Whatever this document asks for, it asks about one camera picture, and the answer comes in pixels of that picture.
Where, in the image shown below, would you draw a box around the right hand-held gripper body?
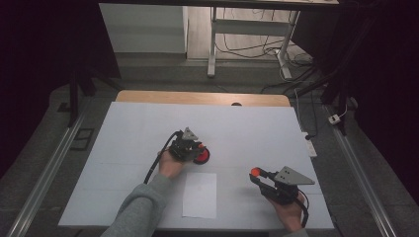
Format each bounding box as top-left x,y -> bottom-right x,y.
259,165 -> 316,206

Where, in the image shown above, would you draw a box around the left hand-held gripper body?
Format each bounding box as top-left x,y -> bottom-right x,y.
168,126 -> 207,163

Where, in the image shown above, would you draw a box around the red ink pad black rim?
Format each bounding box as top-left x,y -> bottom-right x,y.
193,146 -> 211,166

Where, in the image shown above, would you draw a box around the person's left hand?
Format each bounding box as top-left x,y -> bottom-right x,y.
157,149 -> 186,181

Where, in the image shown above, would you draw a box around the person's right hand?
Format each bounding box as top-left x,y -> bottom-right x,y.
269,192 -> 309,233

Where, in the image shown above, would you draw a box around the white paper sheet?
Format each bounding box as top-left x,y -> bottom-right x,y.
182,172 -> 218,220

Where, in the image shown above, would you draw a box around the white power strip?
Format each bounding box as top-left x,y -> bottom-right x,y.
301,131 -> 318,158

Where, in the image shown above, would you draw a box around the white table cover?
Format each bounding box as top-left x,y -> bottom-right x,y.
57,101 -> 335,230

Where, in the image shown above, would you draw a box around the black tripod stand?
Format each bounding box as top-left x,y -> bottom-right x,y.
67,62 -> 123,128
290,9 -> 379,136

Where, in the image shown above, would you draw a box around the white panel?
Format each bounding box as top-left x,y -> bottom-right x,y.
98,3 -> 189,54

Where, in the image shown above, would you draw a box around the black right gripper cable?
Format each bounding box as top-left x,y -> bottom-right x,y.
296,190 -> 311,229

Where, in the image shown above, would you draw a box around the white power cable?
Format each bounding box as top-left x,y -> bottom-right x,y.
293,88 -> 306,134

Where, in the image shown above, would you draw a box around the aluminium floor rail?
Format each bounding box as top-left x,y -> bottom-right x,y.
324,105 -> 399,237
6,108 -> 88,237

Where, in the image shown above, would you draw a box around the black floor cables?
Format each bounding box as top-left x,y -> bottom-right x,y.
215,8 -> 319,95

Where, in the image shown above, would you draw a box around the white desk frame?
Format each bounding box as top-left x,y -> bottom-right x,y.
207,6 -> 301,81

